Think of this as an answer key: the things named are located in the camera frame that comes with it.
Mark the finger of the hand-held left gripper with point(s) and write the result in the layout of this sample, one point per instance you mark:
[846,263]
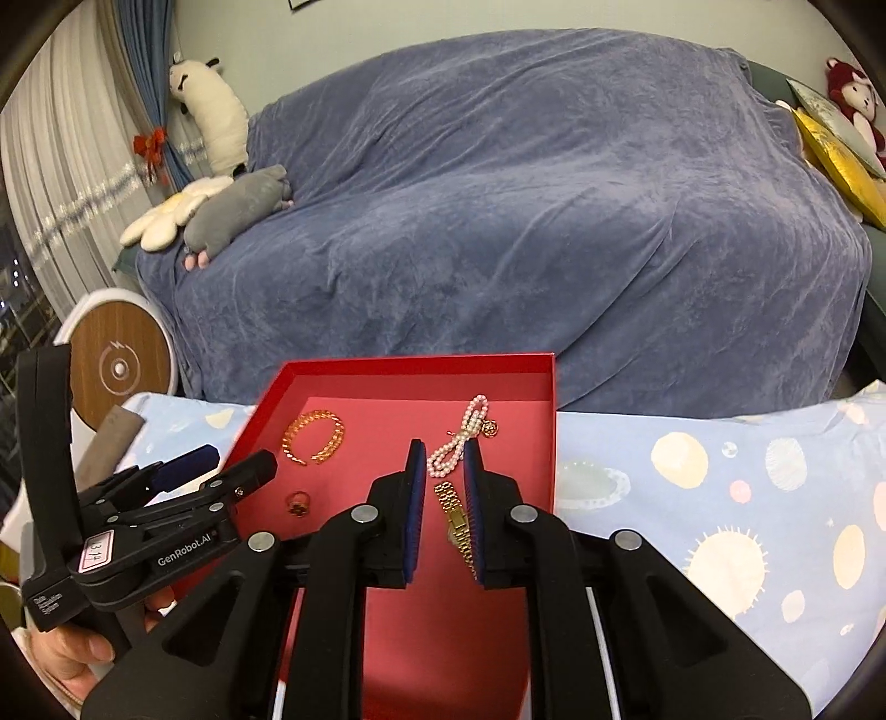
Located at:
[242,478]
[187,464]

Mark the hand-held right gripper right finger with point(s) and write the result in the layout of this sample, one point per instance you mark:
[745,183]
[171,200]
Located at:
[473,512]

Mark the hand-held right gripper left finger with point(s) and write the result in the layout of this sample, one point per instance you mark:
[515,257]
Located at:
[415,512]

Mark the gold wrist watch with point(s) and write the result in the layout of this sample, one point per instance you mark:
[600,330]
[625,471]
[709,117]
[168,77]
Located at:
[457,524]

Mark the red cardboard box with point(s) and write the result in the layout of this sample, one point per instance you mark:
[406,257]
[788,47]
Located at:
[387,415]

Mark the person's left hand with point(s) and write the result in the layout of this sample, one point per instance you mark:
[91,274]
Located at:
[69,651]

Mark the brown folded cloth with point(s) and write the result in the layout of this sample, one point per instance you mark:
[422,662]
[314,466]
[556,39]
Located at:
[111,443]

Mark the round wooden stool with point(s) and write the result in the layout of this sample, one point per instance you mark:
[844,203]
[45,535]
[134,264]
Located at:
[131,346]

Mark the white flower-shaped cushion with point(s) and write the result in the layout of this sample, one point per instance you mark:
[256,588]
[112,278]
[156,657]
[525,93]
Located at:
[163,221]

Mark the grey plush toy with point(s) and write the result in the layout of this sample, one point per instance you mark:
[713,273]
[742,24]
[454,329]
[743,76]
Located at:
[235,208]

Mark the blue-covered sofa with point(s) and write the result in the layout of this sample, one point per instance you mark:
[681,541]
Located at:
[519,208]

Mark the red curtain tie bow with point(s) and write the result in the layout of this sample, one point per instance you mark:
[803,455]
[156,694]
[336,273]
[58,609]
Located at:
[149,149]

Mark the white alpaca plush toy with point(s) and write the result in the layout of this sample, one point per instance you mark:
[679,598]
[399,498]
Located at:
[218,118]

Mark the white sheer curtain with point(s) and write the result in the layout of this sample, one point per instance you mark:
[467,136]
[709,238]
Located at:
[62,138]

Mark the blue curtain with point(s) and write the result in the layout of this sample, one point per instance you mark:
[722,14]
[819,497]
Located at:
[149,69]

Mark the yellow pillow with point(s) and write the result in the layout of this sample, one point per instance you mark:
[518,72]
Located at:
[844,176]

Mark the silver pillow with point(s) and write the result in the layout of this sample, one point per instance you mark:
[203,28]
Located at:
[830,118]

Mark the red monkey plush toy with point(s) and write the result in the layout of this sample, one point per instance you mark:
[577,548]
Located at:
[858,97]

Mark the wall picture frame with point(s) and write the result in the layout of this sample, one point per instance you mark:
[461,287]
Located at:
[299,3]

